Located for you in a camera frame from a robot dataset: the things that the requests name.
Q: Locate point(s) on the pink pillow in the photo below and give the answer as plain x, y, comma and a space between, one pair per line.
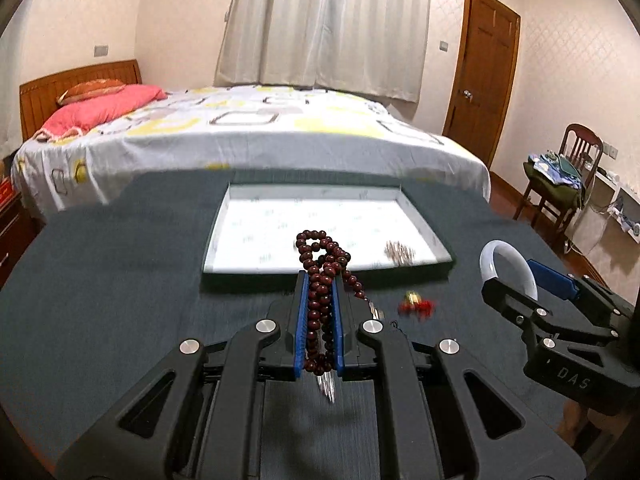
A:
77, 119

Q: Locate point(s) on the clothes pile on chair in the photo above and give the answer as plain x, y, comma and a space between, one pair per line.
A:
559, 172

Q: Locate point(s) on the dark green tray box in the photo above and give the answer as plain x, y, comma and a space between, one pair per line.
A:
389, 240

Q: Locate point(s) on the white curtain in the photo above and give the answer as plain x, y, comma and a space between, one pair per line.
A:
370, 47

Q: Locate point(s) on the wooden chair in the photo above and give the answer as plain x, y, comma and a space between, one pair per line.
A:
584, 149

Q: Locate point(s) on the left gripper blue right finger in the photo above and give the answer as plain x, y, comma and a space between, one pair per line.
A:
338, 327

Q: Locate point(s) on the dark grey table cloth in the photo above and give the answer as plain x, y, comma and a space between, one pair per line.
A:
119, 360

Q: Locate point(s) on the white jade bangle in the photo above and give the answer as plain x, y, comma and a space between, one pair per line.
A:
488, 269

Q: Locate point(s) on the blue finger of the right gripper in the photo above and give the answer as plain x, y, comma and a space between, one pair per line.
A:
558, 284
517, 308

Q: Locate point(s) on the wooden headboard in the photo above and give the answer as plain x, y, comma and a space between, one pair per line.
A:
39, 97

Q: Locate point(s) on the red cord gold pendant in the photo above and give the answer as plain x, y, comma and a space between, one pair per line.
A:
413, 304

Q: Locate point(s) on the orange brown cushion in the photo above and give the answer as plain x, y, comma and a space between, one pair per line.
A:
89, 90

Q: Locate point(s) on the brown wooden door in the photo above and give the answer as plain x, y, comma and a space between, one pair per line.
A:
484, 77

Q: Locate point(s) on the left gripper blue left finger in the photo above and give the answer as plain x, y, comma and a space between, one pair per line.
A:
300, 337

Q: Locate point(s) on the bed with patterned sheet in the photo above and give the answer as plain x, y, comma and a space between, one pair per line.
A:
242, 127

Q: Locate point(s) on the wall socket plate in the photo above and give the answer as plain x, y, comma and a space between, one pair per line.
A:
100, 51

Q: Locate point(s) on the wooden nightstand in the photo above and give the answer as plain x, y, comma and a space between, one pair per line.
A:
18, 229

